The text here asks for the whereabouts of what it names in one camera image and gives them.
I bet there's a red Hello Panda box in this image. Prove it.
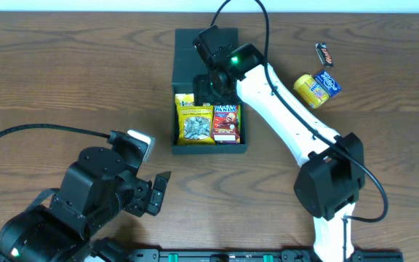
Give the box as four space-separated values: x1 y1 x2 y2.
212 105 241 144

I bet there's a yellow sunflower seed bag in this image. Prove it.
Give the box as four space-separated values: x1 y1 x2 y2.
175 93 215 146

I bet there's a black gift box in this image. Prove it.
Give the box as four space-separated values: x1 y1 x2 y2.
171 28 248 155

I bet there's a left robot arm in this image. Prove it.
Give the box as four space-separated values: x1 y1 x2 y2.
0 147 171 261

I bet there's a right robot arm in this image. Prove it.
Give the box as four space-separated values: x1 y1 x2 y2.
193 40 364 261

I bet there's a yellow M&M's tube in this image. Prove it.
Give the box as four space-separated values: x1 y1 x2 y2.
294 74 330 108

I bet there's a black Mars chocolate bar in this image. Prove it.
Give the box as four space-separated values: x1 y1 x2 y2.
315 42 334 67

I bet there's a blue Eclipse gum box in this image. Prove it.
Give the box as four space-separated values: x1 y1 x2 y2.
314 70 342 98

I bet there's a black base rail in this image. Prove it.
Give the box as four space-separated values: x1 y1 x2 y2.
85 248 404 262

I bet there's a left black cable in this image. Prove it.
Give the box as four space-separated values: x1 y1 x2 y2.
0 123 123 164

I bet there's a black cable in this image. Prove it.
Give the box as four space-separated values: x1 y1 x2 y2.
0 123 123 164
209 0 390 223

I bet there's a right black cable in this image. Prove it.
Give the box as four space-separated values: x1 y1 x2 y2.
209 0 390 223

